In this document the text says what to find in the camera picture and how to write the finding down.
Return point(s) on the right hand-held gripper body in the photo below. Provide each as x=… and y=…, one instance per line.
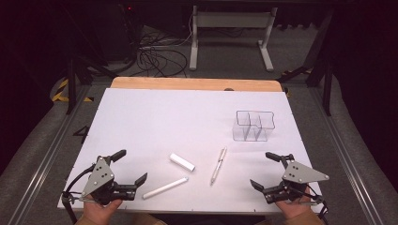
x=298, y=175

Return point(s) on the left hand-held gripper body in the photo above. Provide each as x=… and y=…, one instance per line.
x=98, y=175

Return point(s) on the long white pen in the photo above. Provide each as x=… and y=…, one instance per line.
x=165, y=187

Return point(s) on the clear plastic pen organizer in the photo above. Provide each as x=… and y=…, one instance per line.
x=253, y=126

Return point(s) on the silver pen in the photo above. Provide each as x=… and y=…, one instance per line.
x=218, y=166

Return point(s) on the short white tube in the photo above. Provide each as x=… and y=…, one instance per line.
x=182, y=162

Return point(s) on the person's right hand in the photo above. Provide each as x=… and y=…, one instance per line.
x=292, y=209

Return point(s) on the person's left hand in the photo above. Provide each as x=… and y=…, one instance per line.
x=100, y=212

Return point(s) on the black metal stand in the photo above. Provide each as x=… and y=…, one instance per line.
x=72, y=84
x=327, y=84

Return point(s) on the grey metal floor rail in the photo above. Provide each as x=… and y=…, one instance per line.
x=347, y=162
x=43, y=165

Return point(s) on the white metal stand frame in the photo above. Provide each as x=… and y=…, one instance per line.
x=231, y=19

